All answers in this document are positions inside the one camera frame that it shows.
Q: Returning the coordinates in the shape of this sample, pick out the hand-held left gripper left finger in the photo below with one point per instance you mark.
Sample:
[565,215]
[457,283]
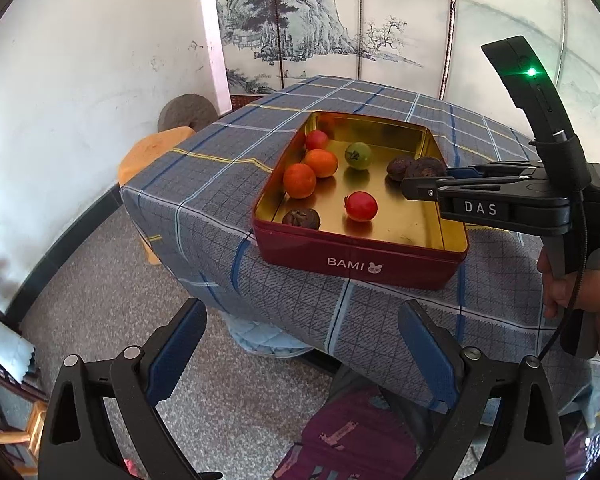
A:
[172,355]

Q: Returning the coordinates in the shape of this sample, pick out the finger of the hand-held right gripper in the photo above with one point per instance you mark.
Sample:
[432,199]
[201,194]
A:
[500,170]
[422,187]

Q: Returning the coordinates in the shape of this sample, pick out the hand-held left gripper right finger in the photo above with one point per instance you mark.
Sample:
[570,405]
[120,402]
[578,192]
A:
[430,360]

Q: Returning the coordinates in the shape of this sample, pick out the dark brown passion fruit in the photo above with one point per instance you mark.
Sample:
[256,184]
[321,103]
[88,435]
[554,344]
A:
[428,166]
[300,219]
[399,167]

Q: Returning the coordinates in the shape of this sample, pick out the large red tomato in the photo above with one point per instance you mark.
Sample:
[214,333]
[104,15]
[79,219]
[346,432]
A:
[361,206]

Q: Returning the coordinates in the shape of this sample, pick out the green persimmon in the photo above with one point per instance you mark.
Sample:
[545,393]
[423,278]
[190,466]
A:
[358,155]

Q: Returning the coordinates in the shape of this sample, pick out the red tin box gold inside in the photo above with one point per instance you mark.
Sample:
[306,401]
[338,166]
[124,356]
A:
[380,265]

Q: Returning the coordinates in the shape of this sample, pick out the orange tangerine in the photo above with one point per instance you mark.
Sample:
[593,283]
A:
[299,181]
[322,163]

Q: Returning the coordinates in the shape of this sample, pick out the small red tomato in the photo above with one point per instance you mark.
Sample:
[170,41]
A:
[317,140]

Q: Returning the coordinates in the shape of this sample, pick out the person's right hand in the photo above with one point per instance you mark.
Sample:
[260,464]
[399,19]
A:
[557,292]

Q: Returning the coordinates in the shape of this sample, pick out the blue quilted cushion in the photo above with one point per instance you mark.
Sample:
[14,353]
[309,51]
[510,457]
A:
[265,337]

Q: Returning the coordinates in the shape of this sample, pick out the maroon bag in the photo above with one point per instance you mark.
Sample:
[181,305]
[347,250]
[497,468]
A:
[355,430]

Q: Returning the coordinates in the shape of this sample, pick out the grey blue checked tablecloth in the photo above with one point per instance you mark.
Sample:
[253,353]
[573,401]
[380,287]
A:
[290,300]

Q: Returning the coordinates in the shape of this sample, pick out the wooden chair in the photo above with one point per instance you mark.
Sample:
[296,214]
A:
[20,430]

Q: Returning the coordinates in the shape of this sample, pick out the white cloth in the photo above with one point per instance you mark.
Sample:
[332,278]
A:
[2,340]

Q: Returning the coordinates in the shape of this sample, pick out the painted landscape folding screen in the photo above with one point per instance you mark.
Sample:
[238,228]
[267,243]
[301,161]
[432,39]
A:
[405,10]

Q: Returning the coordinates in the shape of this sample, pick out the orange wooden stool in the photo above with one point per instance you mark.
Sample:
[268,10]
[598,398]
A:
[150,155]

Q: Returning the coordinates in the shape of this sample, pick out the grey round millstone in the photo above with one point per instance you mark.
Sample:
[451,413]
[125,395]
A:
[185,110]

